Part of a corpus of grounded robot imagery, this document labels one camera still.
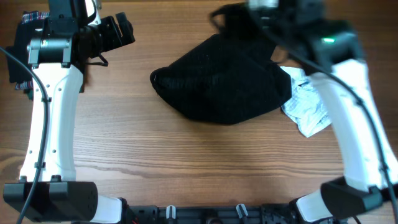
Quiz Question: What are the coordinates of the black knit skirt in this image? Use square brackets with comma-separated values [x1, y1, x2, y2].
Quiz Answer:
[149, 4, 292, 126]

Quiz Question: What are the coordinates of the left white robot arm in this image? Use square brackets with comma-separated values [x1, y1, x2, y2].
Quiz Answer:
[3, 12, 138, 223]

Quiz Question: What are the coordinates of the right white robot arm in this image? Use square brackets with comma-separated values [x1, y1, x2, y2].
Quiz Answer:
[290, 19, 397, 222]

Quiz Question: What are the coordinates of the plaid folded shirt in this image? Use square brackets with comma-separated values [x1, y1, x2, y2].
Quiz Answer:
[15, 11, 49, 90]

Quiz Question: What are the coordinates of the light blue striped cloth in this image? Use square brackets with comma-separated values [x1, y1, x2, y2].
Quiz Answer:
[281, 66, 331, 138]

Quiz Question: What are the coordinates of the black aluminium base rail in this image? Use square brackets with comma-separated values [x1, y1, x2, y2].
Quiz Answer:
[124, 203, 348, 224]

